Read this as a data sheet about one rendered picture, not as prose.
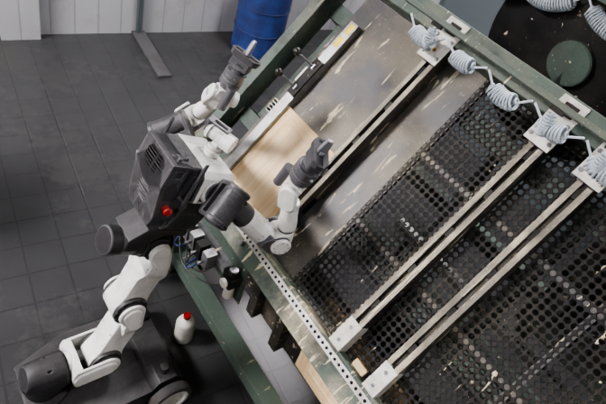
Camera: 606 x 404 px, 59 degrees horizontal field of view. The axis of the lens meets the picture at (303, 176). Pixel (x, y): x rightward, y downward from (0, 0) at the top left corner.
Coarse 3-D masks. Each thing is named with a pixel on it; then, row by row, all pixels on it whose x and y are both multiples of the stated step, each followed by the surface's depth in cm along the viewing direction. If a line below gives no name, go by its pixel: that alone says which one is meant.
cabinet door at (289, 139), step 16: (288, 112) 241; (272, 128) 242; (288, 128) 238; (304, 128) 234; (256, 144) 244; (272, 144) 240; (288, 144) 236; (304, 144) 232; (256, 160) 242; (272, 160) 238; (288, 160) 234; (240, 176) 244; (256, 176) 240; (272, 176) 235; (256, 192) 237; (272, 192) 233; (256, 208) 235; (272, 208) 231
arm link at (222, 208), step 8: (224, 192) 178; (232, 192) 177; (216, 200) 178; (224, 200) 176; (232, 200) 177; (240, 200) 178; (208, 208) 178; (216, 208) 176; (224, 208) 176; (232, 208) 177; (240, 208) 179; (248, 208) 182; (216, 216) 175; (224, 216) 176; (232, 216) 178; (240, 216) 180; (248, 216) 183; (224, 224) 176; (240, 224) 183
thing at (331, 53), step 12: (348, 24) 235; (348, 36) 233; (336, 48) 234; (324, 60) 236; (312, 84) 240; (288, 96) 240; (300, 96) 241; (276, 108) 242; (264, 120) 243; (276, 120) 242; (252, 132) 245; (264, 132) 243; (240, 144) 246; (252, 144) 244; (240, 156) 244; (228, 168) 246
